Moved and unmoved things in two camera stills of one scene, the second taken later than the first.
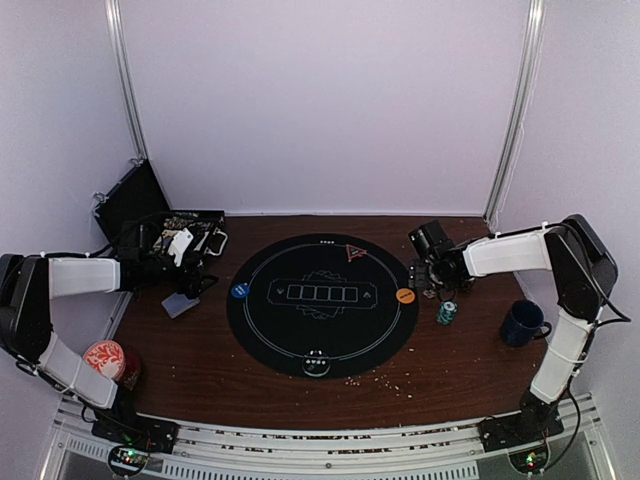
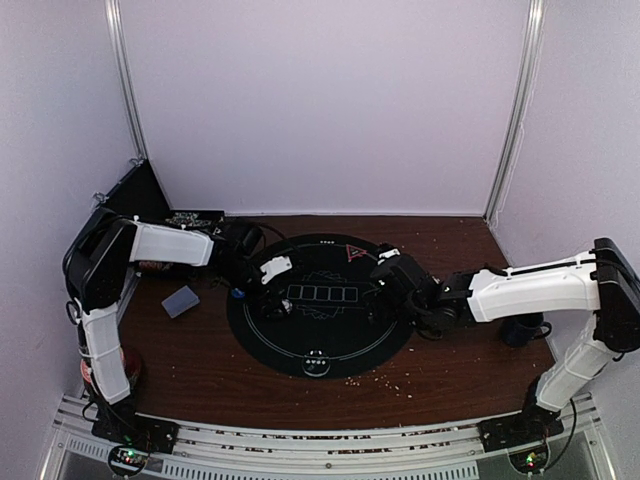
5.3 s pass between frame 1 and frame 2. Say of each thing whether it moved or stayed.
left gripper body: moved
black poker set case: stayed
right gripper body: moved
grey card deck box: stayed
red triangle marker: stayed
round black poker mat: stayed
